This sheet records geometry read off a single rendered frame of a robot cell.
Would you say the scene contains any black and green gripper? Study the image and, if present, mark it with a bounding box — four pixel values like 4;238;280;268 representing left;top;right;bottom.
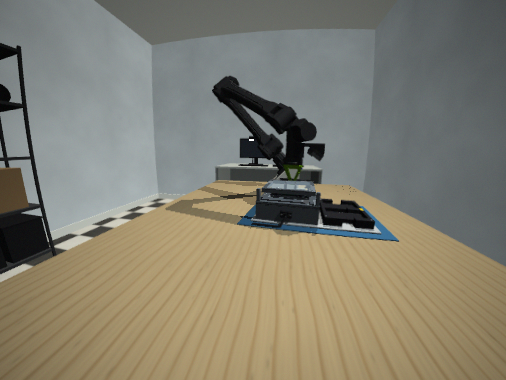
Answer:
283;141;303;181

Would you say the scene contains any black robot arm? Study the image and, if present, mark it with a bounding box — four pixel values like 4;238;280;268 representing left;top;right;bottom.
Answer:
212;76;325;175

